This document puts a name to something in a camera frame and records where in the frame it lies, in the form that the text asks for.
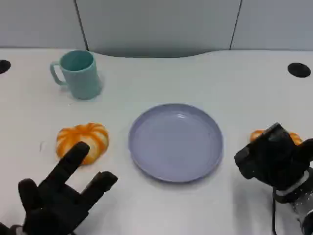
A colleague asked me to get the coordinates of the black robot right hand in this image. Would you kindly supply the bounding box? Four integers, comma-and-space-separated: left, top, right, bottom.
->
234, 122, 313, 191

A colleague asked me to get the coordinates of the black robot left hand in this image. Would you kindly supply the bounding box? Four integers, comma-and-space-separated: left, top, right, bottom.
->
18, 141, 119, 235

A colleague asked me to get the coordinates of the orange toy bread roll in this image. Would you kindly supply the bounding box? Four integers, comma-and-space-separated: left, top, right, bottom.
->
250, 129, 303, 145

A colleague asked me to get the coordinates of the orange white striped bread roll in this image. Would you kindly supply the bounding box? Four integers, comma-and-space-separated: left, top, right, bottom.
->
56, 122, 110, 165

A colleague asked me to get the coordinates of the lilac plate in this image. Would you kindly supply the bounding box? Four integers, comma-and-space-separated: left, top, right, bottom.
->
128, 103, 224, 184

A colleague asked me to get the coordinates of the pale green mug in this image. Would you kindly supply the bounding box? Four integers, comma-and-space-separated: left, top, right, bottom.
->
49, 49, 103, 100

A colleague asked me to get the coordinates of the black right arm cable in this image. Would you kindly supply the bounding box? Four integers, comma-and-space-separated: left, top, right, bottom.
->
271, 193, 279, 235

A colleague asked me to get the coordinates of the black table cable hole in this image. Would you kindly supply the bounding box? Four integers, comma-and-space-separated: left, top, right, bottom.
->
0, 60, 12, 74
287, 62, 312, 78

